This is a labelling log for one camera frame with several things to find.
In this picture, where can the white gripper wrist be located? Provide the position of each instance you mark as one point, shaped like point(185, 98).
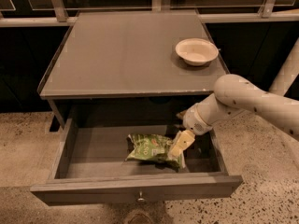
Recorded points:
point(194, 120)

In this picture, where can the green jalapeno chip bag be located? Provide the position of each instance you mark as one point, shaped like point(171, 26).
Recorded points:
point(154, 148)

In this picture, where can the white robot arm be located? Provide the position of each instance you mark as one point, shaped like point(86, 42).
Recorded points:
point(233, 94)

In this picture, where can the round robot base foot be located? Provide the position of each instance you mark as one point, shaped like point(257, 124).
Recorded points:
point(138, 217)

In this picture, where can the small metal drawer knob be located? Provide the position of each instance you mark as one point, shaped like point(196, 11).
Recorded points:
point(140, 198)

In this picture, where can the grey cabinet with glass top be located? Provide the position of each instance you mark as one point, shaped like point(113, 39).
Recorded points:
point(127, 54)

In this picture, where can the open grey top drawer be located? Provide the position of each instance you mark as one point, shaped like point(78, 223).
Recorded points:
point(91, 167)

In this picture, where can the white paper bowl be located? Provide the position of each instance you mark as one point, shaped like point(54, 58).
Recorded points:
point(196, 51)

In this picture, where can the metal and glass railing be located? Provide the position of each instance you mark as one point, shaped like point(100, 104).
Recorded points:
point(26, 13)

